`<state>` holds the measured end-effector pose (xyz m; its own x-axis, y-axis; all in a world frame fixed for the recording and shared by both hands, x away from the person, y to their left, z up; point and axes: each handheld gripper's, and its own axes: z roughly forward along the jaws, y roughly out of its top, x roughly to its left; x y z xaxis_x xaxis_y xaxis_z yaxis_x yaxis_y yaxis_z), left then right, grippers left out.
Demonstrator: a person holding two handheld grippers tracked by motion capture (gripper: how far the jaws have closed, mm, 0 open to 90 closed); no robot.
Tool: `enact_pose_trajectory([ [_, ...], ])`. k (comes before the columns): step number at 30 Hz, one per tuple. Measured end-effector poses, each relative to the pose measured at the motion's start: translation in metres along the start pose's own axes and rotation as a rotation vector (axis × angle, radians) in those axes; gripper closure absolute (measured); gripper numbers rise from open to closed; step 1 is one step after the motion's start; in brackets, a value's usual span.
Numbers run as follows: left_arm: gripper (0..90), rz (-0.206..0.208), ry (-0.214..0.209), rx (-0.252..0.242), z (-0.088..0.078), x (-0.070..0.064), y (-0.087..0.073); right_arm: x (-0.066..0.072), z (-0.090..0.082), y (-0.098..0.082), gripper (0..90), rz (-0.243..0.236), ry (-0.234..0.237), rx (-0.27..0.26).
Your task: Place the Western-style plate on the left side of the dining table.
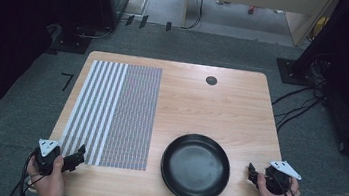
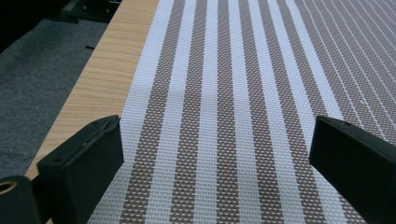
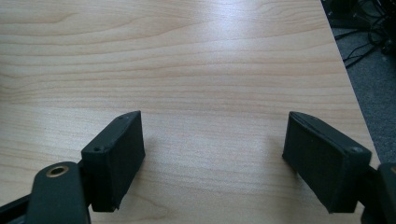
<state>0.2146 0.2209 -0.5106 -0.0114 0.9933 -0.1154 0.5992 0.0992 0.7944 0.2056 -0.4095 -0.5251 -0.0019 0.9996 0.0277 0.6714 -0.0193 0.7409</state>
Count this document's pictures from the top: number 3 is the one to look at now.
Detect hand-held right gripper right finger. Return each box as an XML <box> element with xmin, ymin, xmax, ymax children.
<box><xmin>281</xmin><ymin>111</ymin><xmax>373</xmax><ymax>215</ymax></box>

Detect black cables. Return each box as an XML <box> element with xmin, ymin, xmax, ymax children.
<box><xmin>334</xmin><ymin>0</ymin><xmax>396</xmax><ymax>69</ymax></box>

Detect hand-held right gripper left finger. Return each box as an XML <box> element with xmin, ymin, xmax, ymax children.
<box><xmin>80</xmin><ymin>110</ymin><xmax>147</xmax><ymax>213</ymax></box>

